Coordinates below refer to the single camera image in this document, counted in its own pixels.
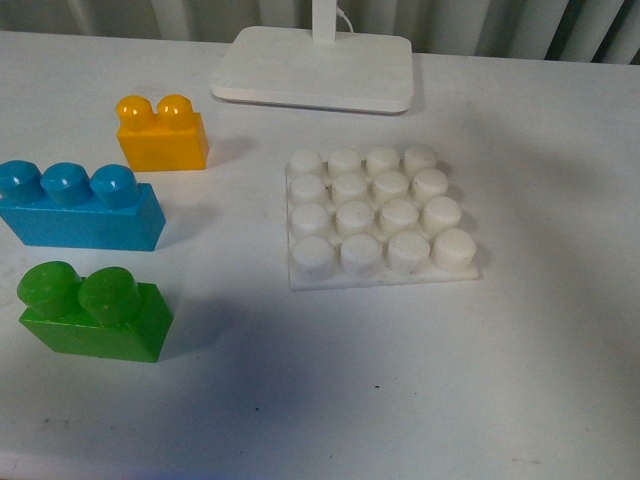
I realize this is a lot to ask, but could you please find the yellow two-stud toy block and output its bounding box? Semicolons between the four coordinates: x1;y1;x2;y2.
116;94;209;172

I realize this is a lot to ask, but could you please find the blue three-stud toy block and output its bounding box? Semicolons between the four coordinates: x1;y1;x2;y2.
1;160;166;251

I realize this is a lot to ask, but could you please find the grey pleated curtain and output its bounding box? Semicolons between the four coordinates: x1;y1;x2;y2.
1;0;639;65

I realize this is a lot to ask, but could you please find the white desk lamp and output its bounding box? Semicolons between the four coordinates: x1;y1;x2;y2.
211;1;414;114

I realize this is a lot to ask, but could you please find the green two-stud toy block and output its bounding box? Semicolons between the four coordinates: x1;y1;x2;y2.
17;261;173;363

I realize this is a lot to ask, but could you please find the white studded base plate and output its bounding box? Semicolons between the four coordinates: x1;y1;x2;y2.
286;144;480;291

